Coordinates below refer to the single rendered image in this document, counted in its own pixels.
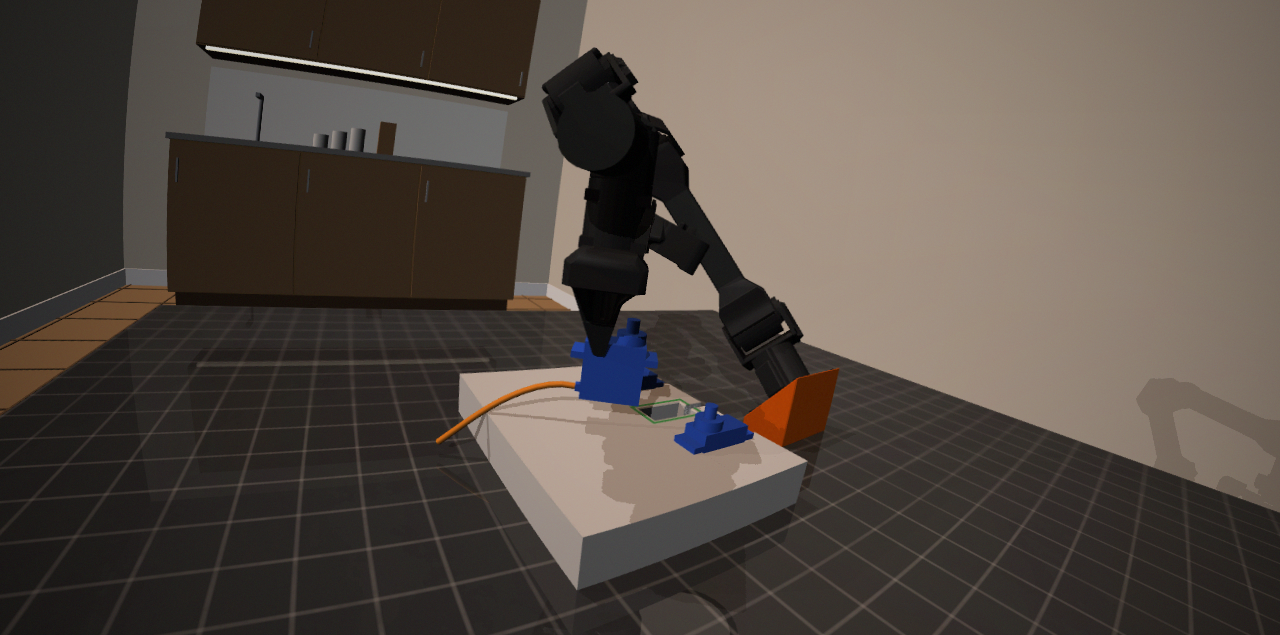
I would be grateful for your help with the white flat rectangular platform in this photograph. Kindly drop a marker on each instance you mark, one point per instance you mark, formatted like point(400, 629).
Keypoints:
point(612, 488)

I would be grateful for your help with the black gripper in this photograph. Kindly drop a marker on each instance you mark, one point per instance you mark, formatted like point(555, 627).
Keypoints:
point(608, 268)

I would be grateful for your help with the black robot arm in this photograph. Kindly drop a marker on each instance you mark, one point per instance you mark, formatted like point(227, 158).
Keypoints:
point(601, 130)

